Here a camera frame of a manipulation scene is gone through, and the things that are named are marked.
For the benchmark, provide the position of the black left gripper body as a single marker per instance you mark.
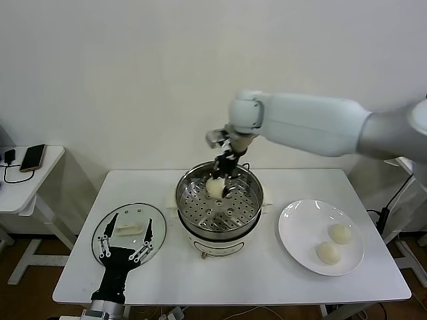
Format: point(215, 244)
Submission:
point(115, 266)

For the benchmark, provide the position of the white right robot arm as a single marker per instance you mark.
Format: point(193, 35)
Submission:
point(300, 123)

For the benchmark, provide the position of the white power strip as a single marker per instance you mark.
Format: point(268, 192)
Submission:
point(175, 315)

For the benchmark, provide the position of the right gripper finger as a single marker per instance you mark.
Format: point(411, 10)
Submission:
point(216, 172)
point(230, 189)

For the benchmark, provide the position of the smartphone with gold edge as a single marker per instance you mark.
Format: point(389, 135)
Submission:
point(32, 157)

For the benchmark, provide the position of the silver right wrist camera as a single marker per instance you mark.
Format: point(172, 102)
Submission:
point(215, 137)

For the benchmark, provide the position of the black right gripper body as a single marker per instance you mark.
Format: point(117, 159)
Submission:
point(227, 165)

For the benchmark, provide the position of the white side table with laptop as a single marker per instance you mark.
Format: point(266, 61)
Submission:
point(412, 260)

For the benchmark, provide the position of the white side table with phone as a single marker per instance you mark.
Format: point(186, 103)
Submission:
point(20, 196)

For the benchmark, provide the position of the white round plate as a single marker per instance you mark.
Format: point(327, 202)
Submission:
point(300, 233)

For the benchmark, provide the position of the white electric steamer pot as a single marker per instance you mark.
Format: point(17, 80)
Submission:
point(220, 246)

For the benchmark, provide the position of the stainless steel steamer basket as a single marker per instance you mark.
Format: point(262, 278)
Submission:
point(240, 216)

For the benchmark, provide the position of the white steamed baozi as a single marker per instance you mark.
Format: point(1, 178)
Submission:
point(340, 233)
point(215, 188)
point(328, 253)

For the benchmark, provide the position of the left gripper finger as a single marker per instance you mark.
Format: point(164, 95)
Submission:
point(106, 243)
point(147, 233)

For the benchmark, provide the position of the small black charger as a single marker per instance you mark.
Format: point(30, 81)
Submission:
point(10, 156)

